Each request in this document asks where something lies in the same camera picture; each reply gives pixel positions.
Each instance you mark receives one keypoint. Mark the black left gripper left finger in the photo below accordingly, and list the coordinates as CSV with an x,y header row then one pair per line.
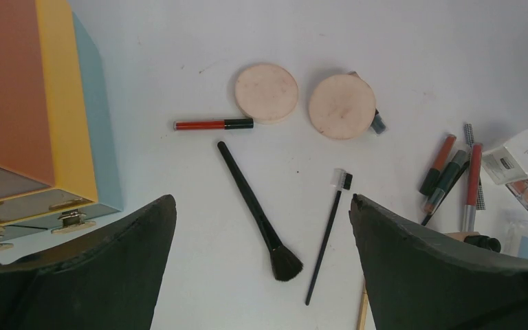
x,y
109,278

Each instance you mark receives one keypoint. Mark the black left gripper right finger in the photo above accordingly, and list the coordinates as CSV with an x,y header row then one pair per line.
x,y
417,278

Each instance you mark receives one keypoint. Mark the orange yellow blue drawer box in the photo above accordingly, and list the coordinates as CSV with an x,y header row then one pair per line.
x,y
58,166

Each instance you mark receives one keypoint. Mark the round beige powder puff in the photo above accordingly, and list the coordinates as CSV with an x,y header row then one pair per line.
x,y
266,92
319,104

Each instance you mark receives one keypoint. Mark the dark green makeup pen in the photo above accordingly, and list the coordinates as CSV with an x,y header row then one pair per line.
x,y
445,179

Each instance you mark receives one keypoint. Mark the square foundation bottle black cap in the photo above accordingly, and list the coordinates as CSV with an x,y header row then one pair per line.
x,y
478,240

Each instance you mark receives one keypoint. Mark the orange lip gloss black cap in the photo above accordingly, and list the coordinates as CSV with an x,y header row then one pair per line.
x,y
434,172

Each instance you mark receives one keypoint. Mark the clear plastic tube blue label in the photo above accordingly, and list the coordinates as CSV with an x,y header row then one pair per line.
x,y
517,239

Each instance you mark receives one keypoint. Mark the thin black eyeliner brush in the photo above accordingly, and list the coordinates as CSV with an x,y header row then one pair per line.
x,y
454,181

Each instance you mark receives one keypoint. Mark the black eyebrow comb brush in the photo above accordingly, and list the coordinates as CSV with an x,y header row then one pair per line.
x,y
343,182

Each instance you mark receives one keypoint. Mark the black powder brush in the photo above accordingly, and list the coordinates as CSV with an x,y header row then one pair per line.
x,y
285,264

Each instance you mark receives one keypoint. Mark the red lipstick silver end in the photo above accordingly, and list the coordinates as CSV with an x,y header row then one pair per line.
x,y
472,193

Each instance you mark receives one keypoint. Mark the beige foundation tube black cap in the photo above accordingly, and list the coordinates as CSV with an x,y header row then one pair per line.
x,y
378,122

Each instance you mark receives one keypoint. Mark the small white cardboard box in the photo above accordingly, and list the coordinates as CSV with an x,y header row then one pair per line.
x,y
507,162

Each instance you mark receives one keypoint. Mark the red lip gloss black cap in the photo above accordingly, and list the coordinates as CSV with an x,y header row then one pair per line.
x,y
225,124

